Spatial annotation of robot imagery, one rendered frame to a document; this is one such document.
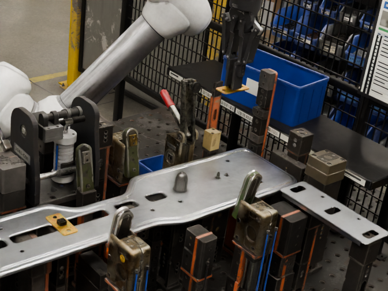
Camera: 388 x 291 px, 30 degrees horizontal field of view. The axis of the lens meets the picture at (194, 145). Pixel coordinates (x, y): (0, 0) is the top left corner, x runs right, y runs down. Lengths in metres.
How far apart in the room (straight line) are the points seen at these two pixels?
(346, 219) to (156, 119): 1.27
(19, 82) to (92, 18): 2.46
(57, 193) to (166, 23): 0.64
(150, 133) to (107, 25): 1.86
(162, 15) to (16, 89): 0.49
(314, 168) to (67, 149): 0.66
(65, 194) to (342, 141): 0.83
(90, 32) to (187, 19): 2.57
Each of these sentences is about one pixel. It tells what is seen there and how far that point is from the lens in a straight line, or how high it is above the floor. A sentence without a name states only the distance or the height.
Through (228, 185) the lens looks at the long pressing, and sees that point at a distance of 1.87.
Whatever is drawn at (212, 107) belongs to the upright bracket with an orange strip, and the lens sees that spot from 2.00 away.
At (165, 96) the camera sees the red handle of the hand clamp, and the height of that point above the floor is 1.14.
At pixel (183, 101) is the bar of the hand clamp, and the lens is 1.92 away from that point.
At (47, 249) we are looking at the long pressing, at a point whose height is 1.00.
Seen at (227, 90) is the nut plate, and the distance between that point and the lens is 1.78.
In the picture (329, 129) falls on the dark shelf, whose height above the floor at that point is 1.03.
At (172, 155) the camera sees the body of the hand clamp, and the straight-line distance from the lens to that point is 1.99.
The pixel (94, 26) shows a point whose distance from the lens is 4.66.
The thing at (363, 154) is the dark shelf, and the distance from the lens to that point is 2.12.
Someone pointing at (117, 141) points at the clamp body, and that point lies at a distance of 1.87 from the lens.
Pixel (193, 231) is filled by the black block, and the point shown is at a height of 0.99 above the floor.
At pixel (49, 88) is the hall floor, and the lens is 4.95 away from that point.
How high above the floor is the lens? 1.90
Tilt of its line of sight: 26 degrees down
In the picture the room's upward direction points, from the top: 8 degrees clockwise
